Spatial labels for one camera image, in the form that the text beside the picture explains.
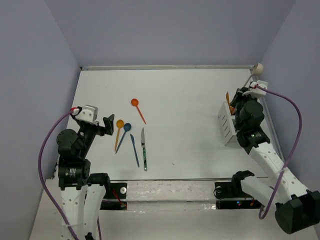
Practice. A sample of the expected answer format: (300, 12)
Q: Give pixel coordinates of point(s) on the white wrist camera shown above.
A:
(256, 89)
(86, 113)

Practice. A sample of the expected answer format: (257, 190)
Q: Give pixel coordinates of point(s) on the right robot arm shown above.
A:
(296, 207)

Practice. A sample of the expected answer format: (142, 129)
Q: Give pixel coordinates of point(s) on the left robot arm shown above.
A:
(81, 191)

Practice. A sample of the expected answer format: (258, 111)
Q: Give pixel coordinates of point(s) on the white two-compartment utensil holder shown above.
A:
(226, 125)

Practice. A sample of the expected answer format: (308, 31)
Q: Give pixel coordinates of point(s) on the orange knife in holder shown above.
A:
(227, 98)

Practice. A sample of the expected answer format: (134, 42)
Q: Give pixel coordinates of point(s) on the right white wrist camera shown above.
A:
(256, 89)

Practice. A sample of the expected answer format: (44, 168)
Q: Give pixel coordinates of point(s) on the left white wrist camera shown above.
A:
(86, 113)

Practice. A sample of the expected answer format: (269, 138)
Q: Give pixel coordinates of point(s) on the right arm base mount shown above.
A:
(229, 194)

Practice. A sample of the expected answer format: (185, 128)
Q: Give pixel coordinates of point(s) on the blue plastic spoon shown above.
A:
(127, 127)

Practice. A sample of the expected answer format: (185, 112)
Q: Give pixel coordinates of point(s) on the orange-red plastic knife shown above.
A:
(232, 111)

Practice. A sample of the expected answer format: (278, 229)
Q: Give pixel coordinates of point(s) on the teal plastic knife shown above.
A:
(134, 149)

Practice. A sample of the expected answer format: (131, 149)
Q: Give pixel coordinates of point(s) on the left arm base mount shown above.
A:
(116, 198)

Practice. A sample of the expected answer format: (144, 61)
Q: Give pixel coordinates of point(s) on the yellow-orange plastic spoon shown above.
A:
(119, 124)

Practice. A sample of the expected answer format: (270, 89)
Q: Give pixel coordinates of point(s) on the orange-red plastic spoon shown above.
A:
(135, 103)

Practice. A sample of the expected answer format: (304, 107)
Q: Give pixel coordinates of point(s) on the patterned-handle metal knife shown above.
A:
(143, 145)

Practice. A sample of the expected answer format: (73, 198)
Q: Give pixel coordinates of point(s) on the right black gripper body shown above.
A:
(239, 100)

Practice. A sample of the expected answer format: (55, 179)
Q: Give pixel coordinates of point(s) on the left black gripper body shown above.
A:
(88, 131)

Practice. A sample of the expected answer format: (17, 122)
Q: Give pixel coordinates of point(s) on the beige plastic spoon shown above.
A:
(255, 72)

